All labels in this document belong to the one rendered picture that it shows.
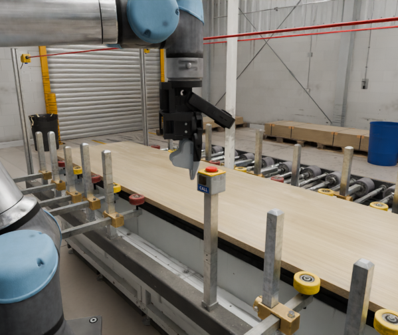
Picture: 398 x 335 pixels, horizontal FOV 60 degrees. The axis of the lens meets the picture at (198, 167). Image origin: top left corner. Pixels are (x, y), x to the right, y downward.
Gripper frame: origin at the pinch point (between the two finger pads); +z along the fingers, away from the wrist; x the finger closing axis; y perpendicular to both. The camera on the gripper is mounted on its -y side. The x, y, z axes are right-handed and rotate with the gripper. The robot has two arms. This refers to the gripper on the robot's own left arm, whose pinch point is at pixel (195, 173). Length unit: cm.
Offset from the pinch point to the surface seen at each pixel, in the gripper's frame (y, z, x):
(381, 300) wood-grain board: -55, 42, 1
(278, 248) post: -26.2, 26.6, -9.0
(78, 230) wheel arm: 36, 49, -85
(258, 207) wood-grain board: -49, 41, -73
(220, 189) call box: -15.5, 15.2, -30.8
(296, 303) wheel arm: -34, 47, -10
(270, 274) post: -24.4, 34.9, -9.3
